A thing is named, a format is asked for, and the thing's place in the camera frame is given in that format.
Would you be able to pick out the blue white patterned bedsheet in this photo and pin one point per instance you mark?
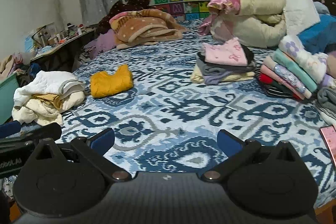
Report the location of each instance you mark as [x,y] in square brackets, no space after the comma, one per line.
[166,123]

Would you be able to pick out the colourful folded clothes stack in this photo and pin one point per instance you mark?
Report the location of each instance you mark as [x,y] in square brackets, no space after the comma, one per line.
[292,66]

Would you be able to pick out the grey purple folded clothes stack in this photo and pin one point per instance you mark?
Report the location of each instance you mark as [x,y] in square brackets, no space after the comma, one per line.
[213,74]

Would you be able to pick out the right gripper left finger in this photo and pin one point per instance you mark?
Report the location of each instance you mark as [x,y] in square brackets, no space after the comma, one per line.
[92,151]

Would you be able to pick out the yellow knit sweater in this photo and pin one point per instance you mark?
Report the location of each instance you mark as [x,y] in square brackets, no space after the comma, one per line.
[102,84]

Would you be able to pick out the white cream quilted clothes pile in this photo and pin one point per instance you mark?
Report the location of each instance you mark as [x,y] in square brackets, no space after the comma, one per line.
[47,97]

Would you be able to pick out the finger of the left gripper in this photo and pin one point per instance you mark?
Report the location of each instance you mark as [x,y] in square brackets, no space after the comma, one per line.
[9,129]

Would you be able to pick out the colourful alphabet foam mat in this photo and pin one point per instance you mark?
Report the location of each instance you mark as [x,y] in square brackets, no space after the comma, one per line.
[183,9]

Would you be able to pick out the purple garment by blanket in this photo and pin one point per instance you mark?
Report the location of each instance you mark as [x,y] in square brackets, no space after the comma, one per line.
[103,43]

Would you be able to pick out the brown dotted fleece blanket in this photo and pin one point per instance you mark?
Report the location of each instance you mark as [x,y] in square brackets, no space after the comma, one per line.
[144,27]

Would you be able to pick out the beige pink quilt heap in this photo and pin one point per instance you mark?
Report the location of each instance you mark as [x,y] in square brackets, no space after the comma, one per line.
[258,23]

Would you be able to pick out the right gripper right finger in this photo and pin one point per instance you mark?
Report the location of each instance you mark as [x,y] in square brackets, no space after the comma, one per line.
[240,153]

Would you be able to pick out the pink top folded garment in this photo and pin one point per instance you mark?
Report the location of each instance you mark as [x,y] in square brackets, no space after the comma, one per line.
[228,53]

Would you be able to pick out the blue blanket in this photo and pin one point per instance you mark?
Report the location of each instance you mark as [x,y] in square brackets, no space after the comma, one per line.
[321,36]

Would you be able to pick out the pink smartphone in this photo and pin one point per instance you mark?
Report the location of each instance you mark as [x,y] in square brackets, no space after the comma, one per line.
[329,137]

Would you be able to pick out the green storage box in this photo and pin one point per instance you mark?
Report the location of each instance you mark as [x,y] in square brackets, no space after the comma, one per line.
[7,89]

